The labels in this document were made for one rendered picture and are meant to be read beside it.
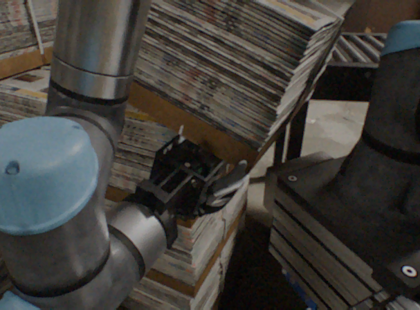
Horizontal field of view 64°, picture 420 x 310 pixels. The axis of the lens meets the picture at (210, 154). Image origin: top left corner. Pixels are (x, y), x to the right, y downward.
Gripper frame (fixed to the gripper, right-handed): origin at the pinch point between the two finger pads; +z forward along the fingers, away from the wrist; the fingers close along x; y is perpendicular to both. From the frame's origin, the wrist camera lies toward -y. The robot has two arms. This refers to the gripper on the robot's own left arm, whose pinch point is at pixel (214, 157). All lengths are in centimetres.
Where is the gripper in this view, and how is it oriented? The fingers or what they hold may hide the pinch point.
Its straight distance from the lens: 53.9
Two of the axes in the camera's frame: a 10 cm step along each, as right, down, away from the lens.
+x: -8.5, -4.9, 2.0
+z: 4.5, -4.5, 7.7
